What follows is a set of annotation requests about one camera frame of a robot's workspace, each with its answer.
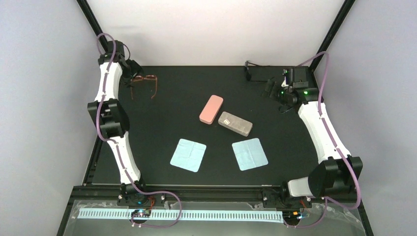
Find grey glasses case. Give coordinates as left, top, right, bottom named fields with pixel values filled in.
left=218, top=112, right=253, bottom=137

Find pink glasses case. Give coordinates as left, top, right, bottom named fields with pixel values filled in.
left=199, top=95, right=224, bottom=124

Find light blue cloth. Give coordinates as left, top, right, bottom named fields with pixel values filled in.
left=232, top=138, right=268, bottom=171
left=170, top=139, right=207, bottom=173

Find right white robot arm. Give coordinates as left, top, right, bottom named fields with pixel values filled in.
left=264, top=66, right=363, bottom=206

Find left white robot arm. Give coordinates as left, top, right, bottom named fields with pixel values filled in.
left=87, top=40, right=147, bottom=205

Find brown translucent sunglasses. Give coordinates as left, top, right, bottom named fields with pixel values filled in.
left=129, top=75, right=158, bottom=100

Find black sunglasses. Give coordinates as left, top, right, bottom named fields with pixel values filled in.
left=243, top=60, right=275, bottom=83

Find right circuit board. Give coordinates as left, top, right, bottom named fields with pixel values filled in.
left=283, top=211, right=310, bottom=220

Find circuit board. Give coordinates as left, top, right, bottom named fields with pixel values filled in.
left=283, top=211, right=310, bottom=220
left=131, top=209, right=151, bottom=218

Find left circuit board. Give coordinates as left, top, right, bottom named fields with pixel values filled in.
left=131, top=209, right=151, bottom=218

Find clear plastic sheet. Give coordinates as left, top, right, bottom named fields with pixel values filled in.
left=58, top=200, right=373, bottom=236

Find black aluminium frame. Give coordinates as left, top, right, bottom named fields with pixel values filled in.
left=57, top=0, right=355, bottom=236

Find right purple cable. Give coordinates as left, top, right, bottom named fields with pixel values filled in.
left=282, top=51, right=362, bottom=229

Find white slotted cable duct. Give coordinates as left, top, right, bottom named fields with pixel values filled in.
left=77, top=208, right=284, bottom=223

